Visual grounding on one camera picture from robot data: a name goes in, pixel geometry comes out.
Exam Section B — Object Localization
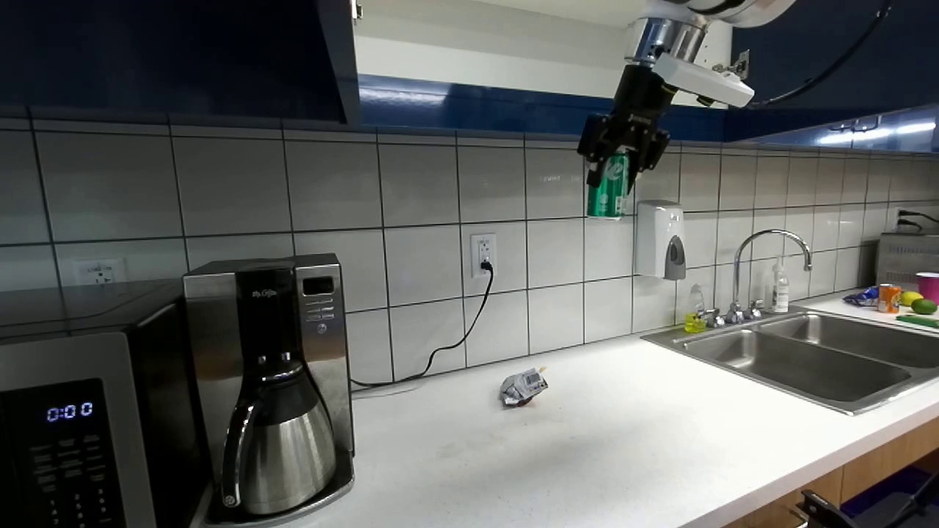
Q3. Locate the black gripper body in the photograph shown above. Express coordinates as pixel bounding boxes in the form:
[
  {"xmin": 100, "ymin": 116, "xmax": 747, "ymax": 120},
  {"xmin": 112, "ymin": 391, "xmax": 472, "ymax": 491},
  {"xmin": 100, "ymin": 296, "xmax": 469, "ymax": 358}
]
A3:
[{"xmin": 607, "ymin": 63, "xmax": 677, "ymax": 149}]

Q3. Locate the open blue upper cabinet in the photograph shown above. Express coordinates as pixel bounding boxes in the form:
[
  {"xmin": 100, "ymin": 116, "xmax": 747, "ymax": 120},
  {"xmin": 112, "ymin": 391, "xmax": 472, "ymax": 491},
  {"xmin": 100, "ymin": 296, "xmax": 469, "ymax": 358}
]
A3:
[{"xmin": 350, "ymin": 0, "xmax": 736, "ymax": 144}]

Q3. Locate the blue cabinet door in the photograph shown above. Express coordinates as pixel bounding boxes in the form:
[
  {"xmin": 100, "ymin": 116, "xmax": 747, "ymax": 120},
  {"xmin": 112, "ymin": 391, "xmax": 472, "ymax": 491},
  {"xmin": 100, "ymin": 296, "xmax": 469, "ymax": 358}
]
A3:
[
  {"xmin": 0, "ymin": 0, "xmax": 362, "ymax": 126},
  {"xmin": 730, "ymin": 0, "xmax": 939, "ymax": 157}
]

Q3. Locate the wooden base cabinet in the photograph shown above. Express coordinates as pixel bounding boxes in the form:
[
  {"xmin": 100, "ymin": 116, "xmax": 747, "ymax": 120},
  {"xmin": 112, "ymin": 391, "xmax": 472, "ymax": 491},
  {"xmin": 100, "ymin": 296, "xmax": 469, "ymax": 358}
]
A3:
[{"xmin": 721, "ymin": 419, "xmax": 939, "ymax": 528}]

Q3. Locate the chrome gooseneck faucet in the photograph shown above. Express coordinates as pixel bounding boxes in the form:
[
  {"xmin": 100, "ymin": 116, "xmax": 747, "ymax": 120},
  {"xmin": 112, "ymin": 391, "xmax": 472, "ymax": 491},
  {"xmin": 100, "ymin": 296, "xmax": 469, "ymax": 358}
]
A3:
[{"xmin": 728, "ymin": 226, "xmax": 815, "ymax": 327}]

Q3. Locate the yellow dish soap bottle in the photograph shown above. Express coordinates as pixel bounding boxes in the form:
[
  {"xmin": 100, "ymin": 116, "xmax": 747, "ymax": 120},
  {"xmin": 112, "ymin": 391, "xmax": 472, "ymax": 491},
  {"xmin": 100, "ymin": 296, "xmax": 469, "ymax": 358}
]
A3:
[{"xmin": 681, "ymin": 283, "xmax": 711, "ymax": 339}]

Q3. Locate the small clear bottle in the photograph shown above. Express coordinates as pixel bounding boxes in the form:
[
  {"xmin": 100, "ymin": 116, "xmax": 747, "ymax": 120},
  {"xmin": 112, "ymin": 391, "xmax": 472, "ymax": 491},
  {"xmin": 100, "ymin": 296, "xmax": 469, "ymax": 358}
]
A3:
[{"xmin": 768, "ymin": 262, "xmax": 791, "ymax": 318}]

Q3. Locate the crumpled snack wrapper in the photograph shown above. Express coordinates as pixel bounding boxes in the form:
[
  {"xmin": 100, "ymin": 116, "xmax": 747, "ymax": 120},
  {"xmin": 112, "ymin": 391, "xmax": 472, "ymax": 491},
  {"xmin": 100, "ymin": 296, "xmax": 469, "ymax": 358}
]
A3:
[{"xmin": 496, "ymin": 367, "xmax": 551, "ymax": 411}]

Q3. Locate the stainless steel sink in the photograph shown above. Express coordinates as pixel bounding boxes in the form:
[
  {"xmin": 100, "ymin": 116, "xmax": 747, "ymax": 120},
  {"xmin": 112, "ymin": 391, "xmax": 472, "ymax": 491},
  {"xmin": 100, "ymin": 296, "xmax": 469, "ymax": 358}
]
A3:
[{"xmin": 642, "ymin": 305, "xmax": 939, "ymax": 419}]

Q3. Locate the grey metal appliance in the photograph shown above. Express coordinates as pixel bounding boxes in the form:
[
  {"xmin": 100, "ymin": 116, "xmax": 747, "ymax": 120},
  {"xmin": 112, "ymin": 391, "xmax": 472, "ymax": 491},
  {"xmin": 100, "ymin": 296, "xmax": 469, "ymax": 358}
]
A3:
[{"xmin": 875, "ymin": 207, "xmax": 939, "ymax": 293}]

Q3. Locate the pink cup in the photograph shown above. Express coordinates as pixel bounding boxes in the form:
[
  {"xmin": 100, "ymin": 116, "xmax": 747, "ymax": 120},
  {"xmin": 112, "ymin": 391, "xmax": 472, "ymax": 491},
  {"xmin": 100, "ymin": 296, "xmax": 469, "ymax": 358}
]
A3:
[{"xmin": 912, "ymin": 270, "xmax": 939, "ymax": 309}]

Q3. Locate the black steel coffee maker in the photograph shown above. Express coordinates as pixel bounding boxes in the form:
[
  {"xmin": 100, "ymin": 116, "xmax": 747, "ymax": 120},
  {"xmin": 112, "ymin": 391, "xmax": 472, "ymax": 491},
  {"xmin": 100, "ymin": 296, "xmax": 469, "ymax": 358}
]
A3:
[{"xmin": 181, "ymin": 254, "xmax": 357, "ymax": 526}]

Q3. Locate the blue bin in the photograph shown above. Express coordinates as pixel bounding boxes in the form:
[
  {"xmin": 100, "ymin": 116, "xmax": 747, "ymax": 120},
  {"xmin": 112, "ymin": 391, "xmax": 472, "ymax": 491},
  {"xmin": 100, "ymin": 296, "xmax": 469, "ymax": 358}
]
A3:
[{"xmin": 841, "ymin": 463, "xmax": 939, "ymax": 528}]

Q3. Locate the steel coffee carafe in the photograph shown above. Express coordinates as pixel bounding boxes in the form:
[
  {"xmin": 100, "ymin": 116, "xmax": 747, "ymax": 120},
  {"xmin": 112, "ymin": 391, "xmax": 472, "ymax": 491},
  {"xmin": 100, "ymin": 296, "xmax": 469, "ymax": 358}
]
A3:
[{"xmin": 213, "ymin": 356, "xmax": 341, "ymax": 519}]

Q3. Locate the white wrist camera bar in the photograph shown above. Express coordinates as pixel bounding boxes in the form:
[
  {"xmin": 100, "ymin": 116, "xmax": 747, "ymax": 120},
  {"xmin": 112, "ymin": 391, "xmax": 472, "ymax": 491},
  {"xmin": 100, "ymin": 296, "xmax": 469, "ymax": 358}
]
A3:
[{"xmin": 652, "ymin": 51, "xmax": 758, "ymax": 113}]

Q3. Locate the white wall soap dispenser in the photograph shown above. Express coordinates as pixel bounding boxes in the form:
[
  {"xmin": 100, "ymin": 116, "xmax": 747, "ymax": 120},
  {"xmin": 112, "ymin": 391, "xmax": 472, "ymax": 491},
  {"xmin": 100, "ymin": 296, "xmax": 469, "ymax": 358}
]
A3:
[{"xmin": 634, "ymin": 201, "xmax": 690, "ymax": 286}]

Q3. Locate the white wall outlet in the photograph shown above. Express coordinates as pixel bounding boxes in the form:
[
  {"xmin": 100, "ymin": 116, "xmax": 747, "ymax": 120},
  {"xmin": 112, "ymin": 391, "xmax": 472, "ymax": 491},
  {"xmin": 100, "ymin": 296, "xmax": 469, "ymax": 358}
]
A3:
[
  {"xmin": 467, "ymin": 232, "xmax": 499, "ymax": 283},
  {"xmin": 72, "ymin": 255, "xmax": 130, "ymax": 289}
]

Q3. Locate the black power cord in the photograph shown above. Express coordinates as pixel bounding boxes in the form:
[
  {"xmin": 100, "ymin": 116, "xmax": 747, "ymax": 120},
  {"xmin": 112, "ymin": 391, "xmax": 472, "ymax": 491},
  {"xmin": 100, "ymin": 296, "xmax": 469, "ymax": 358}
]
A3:
[{"xmin": 350, "ymin": 258, "xmax": 496, "ymax": 394}]

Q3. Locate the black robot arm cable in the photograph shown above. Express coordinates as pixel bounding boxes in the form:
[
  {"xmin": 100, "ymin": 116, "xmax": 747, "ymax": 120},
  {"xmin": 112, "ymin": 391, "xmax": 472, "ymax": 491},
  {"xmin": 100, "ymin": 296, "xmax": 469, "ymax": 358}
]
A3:
[{"xmin": 750, "ymin": 0, "xmax": 898, "ymax": 113}]

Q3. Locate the black handle object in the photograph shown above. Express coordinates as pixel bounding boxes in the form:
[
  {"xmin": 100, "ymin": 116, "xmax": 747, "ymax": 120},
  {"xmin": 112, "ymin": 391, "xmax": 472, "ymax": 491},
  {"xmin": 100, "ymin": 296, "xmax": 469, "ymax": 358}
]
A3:
[{"xmin": 791, "ymin": 488, "xmax": 854, "ymax": 528}]

